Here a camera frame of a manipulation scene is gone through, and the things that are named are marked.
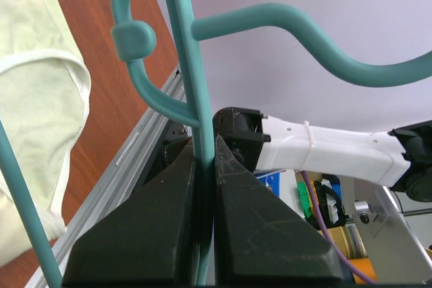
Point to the teal hanger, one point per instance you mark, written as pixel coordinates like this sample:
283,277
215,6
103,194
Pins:
394,251

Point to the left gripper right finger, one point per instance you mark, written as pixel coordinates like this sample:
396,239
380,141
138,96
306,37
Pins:
259,240

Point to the aluminium rail frame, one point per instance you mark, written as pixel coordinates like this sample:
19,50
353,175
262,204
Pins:
115,184

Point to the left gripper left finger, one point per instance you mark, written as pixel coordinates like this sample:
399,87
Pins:
147,241

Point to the pale green underwear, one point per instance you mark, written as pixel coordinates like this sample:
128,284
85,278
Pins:
45,91

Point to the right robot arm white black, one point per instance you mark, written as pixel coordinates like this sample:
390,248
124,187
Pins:
399,159

